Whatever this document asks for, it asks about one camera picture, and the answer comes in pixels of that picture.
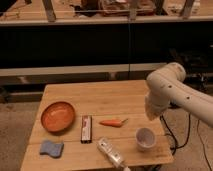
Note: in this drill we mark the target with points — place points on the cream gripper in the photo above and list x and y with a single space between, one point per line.
152 111

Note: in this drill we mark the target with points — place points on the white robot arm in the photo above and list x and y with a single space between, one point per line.
166 86

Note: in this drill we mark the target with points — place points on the white cup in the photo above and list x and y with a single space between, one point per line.
145 139

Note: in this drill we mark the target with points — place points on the orange carrot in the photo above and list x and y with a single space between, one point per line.
113 122

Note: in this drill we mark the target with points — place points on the wooden table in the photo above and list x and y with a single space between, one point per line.
102 101

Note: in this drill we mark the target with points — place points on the red rectangular box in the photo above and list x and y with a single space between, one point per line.
86 129

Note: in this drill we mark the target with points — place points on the orange bowl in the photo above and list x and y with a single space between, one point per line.
58 116

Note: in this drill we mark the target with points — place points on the blue sponge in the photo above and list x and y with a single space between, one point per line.
51 149

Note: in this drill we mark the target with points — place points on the long wooden bench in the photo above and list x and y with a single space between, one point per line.
28 84

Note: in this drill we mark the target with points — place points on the upper wooden shelf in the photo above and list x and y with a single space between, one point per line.
95 12

